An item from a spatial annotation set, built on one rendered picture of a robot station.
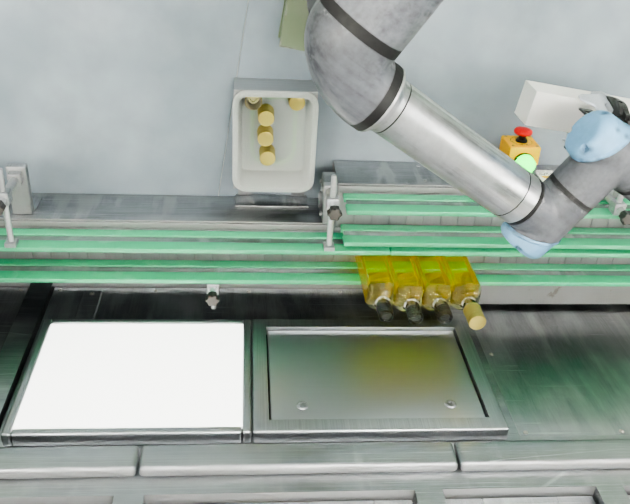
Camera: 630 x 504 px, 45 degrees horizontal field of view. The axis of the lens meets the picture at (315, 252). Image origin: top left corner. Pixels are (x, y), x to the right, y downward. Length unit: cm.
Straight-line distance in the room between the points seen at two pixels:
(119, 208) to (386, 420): 73
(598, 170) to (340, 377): 68
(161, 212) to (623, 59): 105
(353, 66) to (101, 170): 96
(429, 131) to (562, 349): 90
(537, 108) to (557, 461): 62
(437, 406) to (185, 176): 74
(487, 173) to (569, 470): 65
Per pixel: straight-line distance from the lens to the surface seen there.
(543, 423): 156
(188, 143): 170
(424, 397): 150
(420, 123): 97
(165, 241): 161
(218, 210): 168
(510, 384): 163
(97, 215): 168
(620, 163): 109
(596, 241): 175
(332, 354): 157
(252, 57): 163
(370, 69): 91
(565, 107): 139
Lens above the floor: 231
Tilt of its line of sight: 59 degrees down
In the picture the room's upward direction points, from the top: 172 degrees clockwise
